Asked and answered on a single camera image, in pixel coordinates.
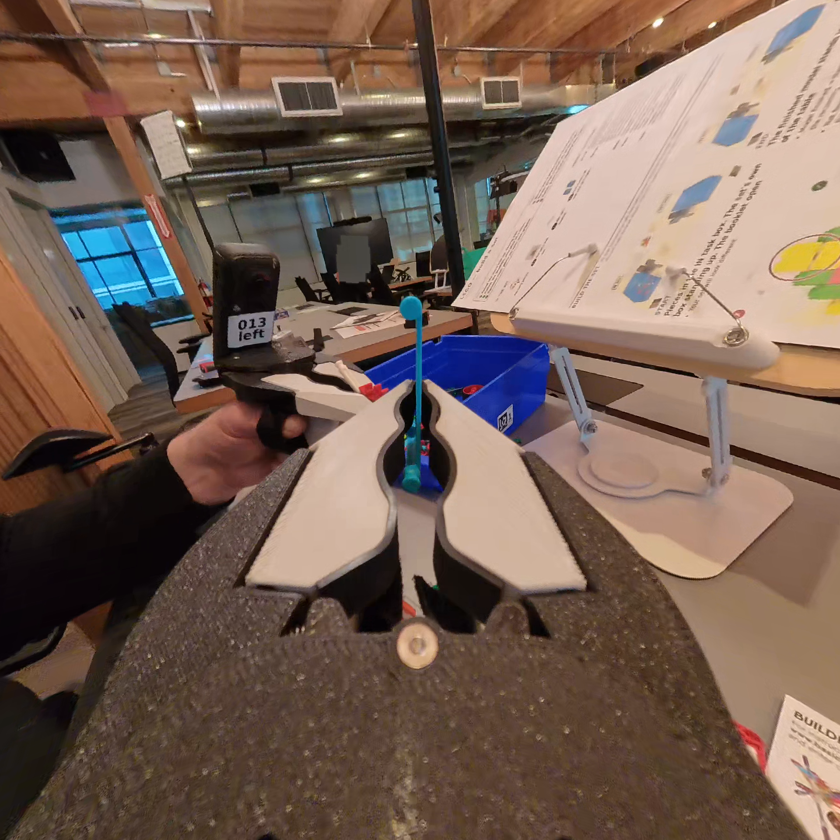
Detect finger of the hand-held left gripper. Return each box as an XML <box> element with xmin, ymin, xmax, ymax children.
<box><xmin>261</xmin><ymin>373</ymin><xmax>373</xmax><ymax>422</ymax></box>
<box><xmin>314</xmin><ymin>359</ymin><xmax>368</xmax><ymax>395</ymax></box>

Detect wooden column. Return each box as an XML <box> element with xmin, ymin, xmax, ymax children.
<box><xmin>0</xmin><ymin>246</ymin><xmax>122</xmax><ymax>519</ymax></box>

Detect person's left forearm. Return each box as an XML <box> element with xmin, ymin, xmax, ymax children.
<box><xmin>0</xmin><ymin>446</ymin><xmax>212</xmax><ymax>657</ymax></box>

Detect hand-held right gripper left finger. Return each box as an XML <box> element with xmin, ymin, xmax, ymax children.
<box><xmin>246</xmin><ymin>381</ymin><xmax>412</xmax><ymax>592</ymax></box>

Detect white wall sign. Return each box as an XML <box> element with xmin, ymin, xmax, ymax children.
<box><xmin>139</xmin><ymin>110</ymin><xmax>195</xmax><ymax>182</ymax></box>

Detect printed instruction leaflet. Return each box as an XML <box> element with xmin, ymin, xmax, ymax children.
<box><xmin>764</xmin><ymin>694</ymin><xmax>840</xmax><ymax>840</ymax></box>

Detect black wall speaker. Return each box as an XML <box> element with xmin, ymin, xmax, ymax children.
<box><xmin>0</xmin><ymin>128</ymin><xmax>77</xmax><ymax>184</ymax></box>

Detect silver ventilation duct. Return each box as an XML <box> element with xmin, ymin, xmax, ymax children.
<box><xmin>190</xmin><ymin>82</ymin><xmax>592</xmax><ymax>136</ymax></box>

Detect person's left hand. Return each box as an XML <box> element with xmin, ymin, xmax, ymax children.
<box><xmin>167</xmin><ymin>400</ymin><xmax>309</xmax><ymax>506</ymax></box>

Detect black wall monitor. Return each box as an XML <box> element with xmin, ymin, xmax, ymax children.
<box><xmin>316</xmin><ymin>218</ymin><xmax>395</xmax><ymax>277</ymax></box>

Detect red wall sign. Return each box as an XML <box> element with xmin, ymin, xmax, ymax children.
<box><xmin>142</xmin><ymin>193</ymin><xmax>173</xmax><ymax>241</ymax></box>

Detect blue parts bin with tag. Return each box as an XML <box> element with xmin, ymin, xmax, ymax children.
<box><xmin>364</xmin><ymin>335</ymin><xmax>551</xmax><ymax>494</ymax></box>

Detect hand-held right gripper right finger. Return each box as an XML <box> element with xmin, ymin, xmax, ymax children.
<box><xmin>425</xmin><ymin>381</ymin><xmax>588</xmax><ymax>596</ymax></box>

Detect instruction sheet board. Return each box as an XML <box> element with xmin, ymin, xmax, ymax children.
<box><xmin>453</xmin><ymin>0</ymin><xmax>840</xmax><ymax>398</ymax></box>

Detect teal toy rod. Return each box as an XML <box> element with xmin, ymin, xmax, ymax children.
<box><xmin>397</xmin><ymin>295</ymin><xmax>429</xmax><ymax>494</ymax></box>

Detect white stand base board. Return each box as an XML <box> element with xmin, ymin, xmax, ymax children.
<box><xmin>525</xmin><ymin>420</ymin><xmax>795</xmax><ymax>580</ymax></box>

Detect black pole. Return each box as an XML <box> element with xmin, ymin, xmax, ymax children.
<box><xmin>412</xmin><ymin>0</ymin><xmax>480</xmax><ymax>336</ymax></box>

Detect papers on neighbouring table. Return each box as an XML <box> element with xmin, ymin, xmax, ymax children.
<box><xmin>330</xmin><ymin>311</ymin><xmax>403</xmax><ymax>340</ymax></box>

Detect neighbouring grey table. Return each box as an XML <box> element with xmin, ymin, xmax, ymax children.
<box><xmin>174</xmin><ymin>301</ymin><xmax>474</xmax><ymax>416</ymax></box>

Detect white air vent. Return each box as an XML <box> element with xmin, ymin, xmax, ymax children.
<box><xmin>271</xmin><ymin>75</ymin><xmax>344</xmax><ymax>119</ymax></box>
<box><xmin>479</xmin><ymin>75</ymin><xmax>523</xmax><ymax>110</ymax></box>

